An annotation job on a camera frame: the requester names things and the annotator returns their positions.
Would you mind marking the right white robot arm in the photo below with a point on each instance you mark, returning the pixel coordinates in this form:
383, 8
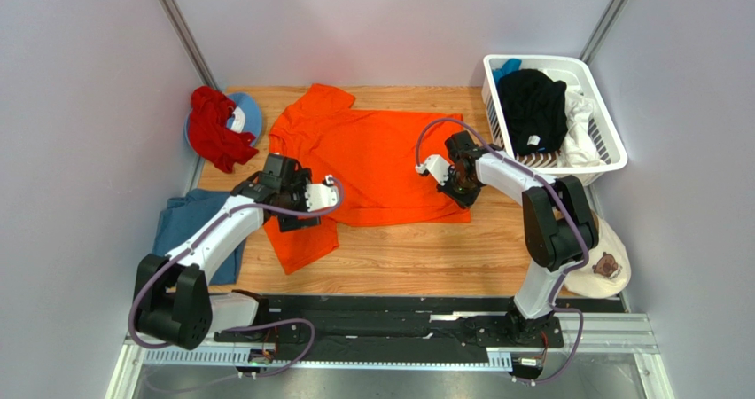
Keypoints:
558, 223

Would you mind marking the beige bear cap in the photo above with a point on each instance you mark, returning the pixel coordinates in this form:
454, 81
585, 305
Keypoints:
608, 270

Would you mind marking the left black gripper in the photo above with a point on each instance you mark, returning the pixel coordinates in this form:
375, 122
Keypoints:
299, 183

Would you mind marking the white t shirt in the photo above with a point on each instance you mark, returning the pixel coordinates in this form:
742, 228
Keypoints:
578, 149

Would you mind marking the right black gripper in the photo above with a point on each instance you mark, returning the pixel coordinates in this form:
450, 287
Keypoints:
462, 190

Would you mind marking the folded blue t shirt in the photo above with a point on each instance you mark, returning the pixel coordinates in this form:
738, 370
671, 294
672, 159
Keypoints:
185, 215

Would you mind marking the white laundry basket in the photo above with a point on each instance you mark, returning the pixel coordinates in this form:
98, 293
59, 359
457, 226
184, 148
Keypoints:
601, 126

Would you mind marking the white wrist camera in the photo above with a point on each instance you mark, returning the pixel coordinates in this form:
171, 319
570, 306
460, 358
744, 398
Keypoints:
324, 196
435, 166

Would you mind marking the black t shirt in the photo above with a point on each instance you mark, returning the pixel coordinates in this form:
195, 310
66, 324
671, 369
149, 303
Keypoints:
533, 106

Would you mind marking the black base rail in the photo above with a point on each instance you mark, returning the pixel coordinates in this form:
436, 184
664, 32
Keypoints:
394, 329

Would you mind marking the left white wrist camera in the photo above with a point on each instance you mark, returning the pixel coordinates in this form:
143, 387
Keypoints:
324, 196

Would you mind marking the red t shirt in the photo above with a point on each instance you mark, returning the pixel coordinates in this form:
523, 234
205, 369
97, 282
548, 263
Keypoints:
209, 135

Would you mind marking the teal blue garment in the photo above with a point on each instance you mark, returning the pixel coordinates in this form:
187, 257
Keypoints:
508, 67

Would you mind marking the orange t shirt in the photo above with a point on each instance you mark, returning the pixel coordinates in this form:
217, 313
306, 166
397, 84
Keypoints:
373, 153

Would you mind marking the light blue cap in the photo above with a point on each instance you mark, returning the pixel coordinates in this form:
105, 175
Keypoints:
246, 118

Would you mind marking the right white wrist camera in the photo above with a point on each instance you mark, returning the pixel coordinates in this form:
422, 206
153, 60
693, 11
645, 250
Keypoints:
435, 166

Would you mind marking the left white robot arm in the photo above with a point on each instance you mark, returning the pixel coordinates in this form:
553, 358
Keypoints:
172, 305

